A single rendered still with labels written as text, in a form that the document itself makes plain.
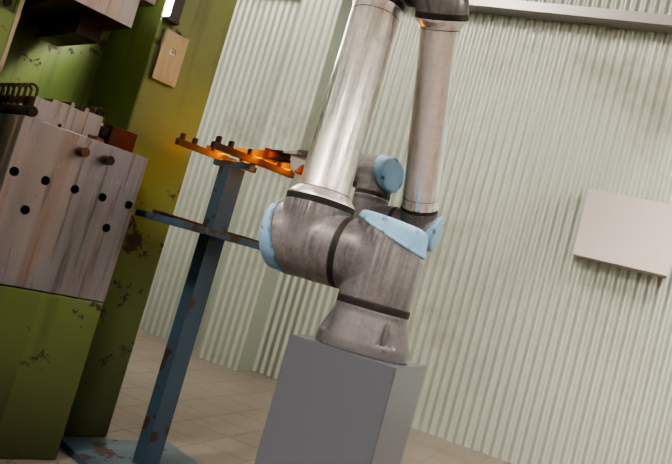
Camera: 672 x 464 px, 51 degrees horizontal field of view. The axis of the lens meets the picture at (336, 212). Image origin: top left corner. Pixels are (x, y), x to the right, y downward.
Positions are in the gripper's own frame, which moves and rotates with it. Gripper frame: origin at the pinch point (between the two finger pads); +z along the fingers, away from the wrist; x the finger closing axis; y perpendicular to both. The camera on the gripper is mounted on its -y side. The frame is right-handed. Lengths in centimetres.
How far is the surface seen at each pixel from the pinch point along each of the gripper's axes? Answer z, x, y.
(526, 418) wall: 54, 238, 77
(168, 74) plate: 58, -19, -19
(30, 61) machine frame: 92, -51, -12
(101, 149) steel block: 39, -41, 13
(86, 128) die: 45, -44, 8
